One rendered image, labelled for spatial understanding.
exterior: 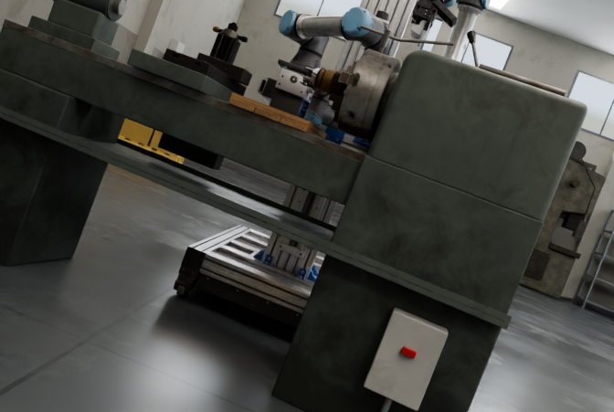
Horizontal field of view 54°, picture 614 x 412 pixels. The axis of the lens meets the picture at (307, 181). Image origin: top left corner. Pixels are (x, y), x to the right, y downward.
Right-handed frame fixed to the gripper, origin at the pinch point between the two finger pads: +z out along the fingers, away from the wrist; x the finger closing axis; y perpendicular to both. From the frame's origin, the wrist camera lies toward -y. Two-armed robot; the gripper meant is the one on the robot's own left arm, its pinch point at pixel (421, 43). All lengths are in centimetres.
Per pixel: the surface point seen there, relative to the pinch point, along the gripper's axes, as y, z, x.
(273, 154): 32, 61, 4
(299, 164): 22, 61, 4
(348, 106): 13.7, 36.0, 8.1
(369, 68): 11.7, 21.9, 12.3
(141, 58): 88, 48, 14
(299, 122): 27, 48, 9
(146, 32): 449, -189, -572
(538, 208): -55, 48, 13
